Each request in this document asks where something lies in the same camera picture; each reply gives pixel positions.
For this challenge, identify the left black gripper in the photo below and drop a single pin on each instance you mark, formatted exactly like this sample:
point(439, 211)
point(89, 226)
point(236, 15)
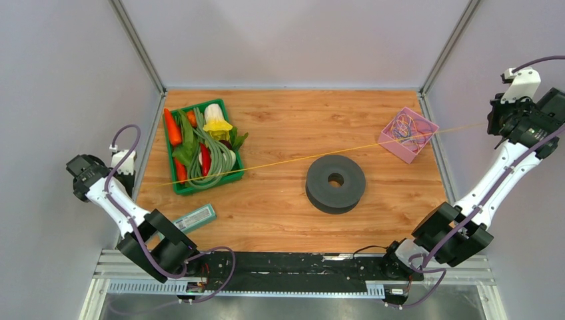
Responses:
point(128, 179)

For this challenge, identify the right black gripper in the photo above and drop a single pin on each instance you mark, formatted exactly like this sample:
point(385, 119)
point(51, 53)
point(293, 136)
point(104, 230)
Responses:
point(494, 126)

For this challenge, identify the dark grey cable spool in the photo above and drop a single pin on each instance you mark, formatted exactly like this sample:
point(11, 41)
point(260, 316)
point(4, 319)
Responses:
point(335, 184)

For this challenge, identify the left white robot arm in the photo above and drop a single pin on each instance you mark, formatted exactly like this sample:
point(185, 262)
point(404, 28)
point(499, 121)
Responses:
point(148, 238)

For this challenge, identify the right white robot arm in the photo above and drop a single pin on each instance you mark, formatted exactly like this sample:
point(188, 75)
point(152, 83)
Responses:
point(452, 233)

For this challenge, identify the small red pepper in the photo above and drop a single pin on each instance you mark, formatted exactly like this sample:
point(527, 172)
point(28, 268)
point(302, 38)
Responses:
point(181, 171)

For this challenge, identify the green leafy vegetable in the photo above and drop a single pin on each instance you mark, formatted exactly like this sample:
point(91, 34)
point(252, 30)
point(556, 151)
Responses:
point(184, 152)

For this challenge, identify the orange carrot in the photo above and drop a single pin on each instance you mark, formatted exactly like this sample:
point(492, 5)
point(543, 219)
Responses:
point(173, 130)

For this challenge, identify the green plastic tray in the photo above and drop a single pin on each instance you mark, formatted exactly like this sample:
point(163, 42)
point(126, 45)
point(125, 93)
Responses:
point(236, 141)

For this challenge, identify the red chili pepper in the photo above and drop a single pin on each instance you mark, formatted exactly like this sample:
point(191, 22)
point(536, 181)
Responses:
point(205, 159)

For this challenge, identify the teal rectangular box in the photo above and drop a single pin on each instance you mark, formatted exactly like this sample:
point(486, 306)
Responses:
point(195, 219)

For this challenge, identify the small orange tomato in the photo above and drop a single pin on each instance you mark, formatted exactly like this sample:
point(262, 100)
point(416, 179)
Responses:
point(192, 119)

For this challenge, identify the green long beans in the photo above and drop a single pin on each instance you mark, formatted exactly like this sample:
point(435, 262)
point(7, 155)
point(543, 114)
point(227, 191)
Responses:
point(218, 167)

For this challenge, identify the yellow white cabbage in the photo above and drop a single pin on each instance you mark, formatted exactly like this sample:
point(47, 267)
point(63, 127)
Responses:
point(215, 123)

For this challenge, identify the purple onion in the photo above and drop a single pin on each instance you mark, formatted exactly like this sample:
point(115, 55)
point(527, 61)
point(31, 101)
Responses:
point(227, 144)

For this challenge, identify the pink plastic box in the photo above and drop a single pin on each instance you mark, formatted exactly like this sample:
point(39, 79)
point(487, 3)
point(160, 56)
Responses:
point(407, 134)

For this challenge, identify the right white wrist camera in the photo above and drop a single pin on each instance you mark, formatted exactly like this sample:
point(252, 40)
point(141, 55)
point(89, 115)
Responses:
point(522, 83)

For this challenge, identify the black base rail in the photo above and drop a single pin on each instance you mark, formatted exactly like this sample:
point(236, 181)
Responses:
point(302, 273)

